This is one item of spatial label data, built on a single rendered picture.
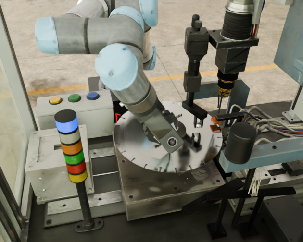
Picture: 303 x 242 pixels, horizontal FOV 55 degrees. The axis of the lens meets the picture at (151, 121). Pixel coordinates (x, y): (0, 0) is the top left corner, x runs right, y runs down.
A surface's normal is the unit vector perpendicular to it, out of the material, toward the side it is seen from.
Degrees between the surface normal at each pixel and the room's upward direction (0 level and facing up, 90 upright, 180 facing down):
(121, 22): 25
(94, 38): 76
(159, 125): 52
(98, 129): 90
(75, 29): 46
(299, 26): 90
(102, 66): 30
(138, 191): 0
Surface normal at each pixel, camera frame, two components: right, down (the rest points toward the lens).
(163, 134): -0.03, 0.01
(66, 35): 0.00, 0.25
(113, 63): -0.32, -0.43
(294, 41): -0.97, 0.13
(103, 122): 0.22, 0.61
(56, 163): 0.01, -0.78
